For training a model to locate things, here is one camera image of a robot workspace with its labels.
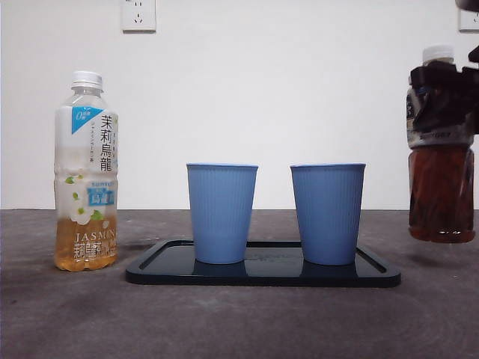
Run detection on dark oolong tea bottle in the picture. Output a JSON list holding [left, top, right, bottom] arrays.
[[406, 44, 477, 244]]

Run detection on pale jasmine tea bottle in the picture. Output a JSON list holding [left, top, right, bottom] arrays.
[[54, 70, 120, 273]]

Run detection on blue ribbed plastic cup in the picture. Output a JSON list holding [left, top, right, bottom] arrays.
[[186, 162, 260, 266], [290, 162, 367, 266]]

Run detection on dark rectangular serving tray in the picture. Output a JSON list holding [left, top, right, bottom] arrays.
[[124, 239, 402, 288]]

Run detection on white wall power socket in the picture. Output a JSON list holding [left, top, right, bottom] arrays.
[[120, 0, 156, 34], [458, 5, 479, 33]]

